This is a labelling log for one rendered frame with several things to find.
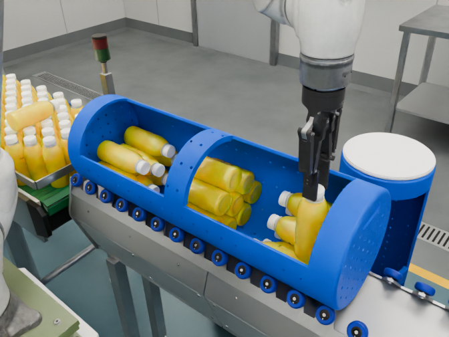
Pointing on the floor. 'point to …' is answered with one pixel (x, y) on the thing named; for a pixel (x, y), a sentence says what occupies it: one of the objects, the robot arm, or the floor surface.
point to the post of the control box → (13, 247)
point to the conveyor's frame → (41, 231)
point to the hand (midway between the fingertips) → (316, 179)
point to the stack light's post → (107, 83)
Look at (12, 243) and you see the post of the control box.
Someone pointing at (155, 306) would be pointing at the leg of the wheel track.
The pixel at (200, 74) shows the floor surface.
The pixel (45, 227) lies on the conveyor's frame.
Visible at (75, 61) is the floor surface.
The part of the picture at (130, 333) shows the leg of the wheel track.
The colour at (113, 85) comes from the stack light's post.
